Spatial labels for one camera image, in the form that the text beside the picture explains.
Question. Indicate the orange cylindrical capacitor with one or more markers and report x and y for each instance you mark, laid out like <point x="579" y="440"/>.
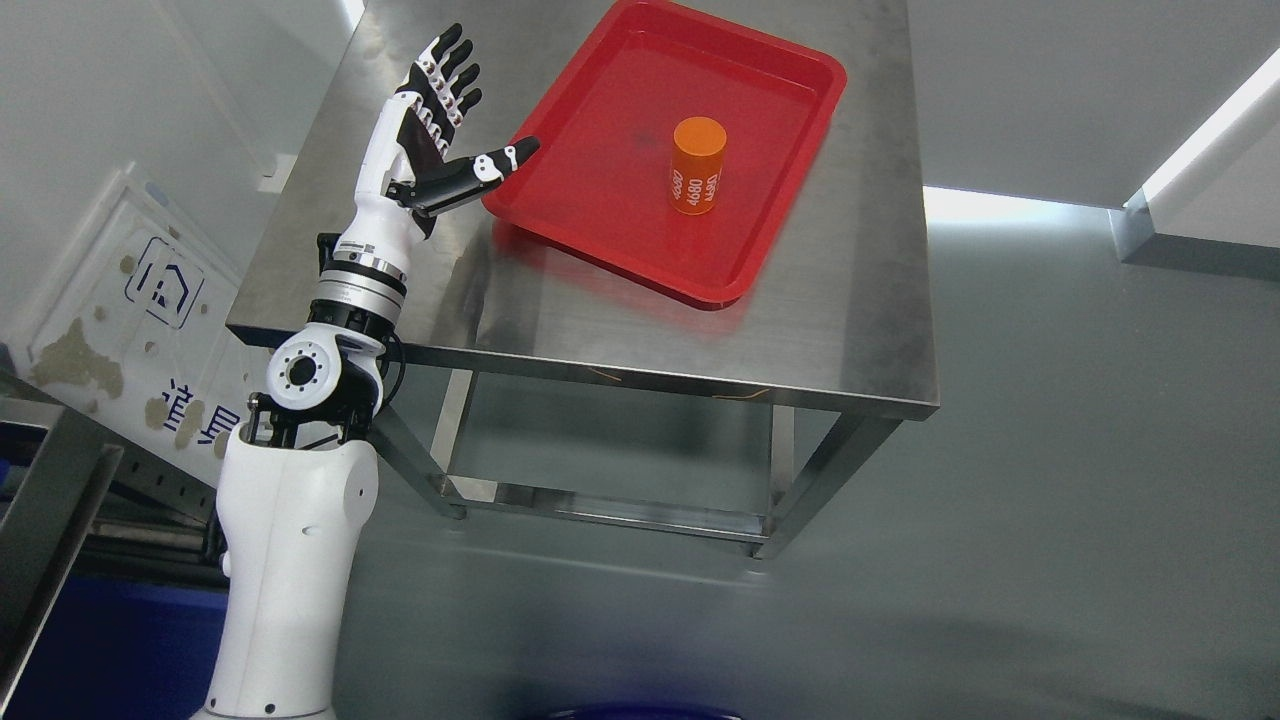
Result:
<point x="696" y="165"/>

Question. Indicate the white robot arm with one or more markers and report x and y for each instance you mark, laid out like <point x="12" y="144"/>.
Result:
<point x="299" y="481"/>

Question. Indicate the metal shelf rail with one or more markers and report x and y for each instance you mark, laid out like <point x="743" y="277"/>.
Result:
<point x="67" y="461"/>

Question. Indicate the white floor sign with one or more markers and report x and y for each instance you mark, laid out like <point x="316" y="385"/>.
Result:
<point x="133" y="332"/>

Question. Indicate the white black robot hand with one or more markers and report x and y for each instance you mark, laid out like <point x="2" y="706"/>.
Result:
<point x="406" y="179"/>

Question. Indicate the red plastic tray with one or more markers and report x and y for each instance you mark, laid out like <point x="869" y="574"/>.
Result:
<point x="601" y="184"/>

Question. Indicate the stainless steel table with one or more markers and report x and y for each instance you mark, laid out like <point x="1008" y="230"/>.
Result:
<point x="839" y="318"/>

